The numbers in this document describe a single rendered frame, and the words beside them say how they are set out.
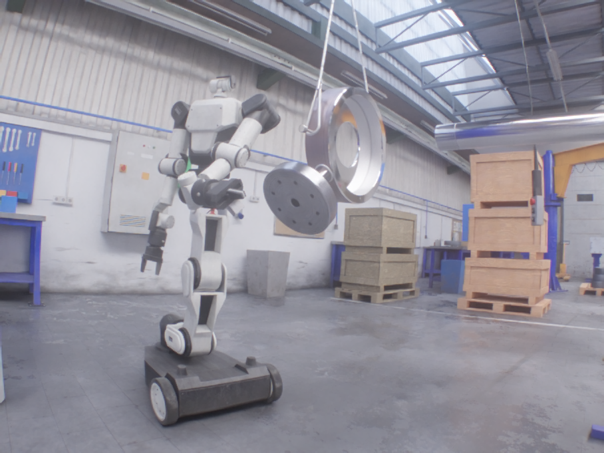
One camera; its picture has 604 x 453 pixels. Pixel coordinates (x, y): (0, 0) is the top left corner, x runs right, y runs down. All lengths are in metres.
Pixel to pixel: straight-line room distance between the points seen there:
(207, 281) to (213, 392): 0.48
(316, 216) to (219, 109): 0.83
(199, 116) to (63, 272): 3.32
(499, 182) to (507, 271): 1.17
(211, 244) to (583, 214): 13.37
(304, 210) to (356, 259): 4.64
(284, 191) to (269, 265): 4.36
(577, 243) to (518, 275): 9.31
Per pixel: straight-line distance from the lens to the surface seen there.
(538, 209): 1.69
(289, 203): 0.98
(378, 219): 5.40
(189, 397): 1.55
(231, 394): 1.65
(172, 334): 1.82
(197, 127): 1.67
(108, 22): 5.41
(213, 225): 1.68
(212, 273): 1.63
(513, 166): 5.17
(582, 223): 14.18
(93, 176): 4.71
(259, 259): 5.41
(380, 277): 5.37
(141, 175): 4.57
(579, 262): 14.14
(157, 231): 1.77
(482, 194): 5.20
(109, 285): 4.80
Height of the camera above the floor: 0.78
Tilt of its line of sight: 3 degrees up
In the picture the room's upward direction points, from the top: 3 degrees clockwise
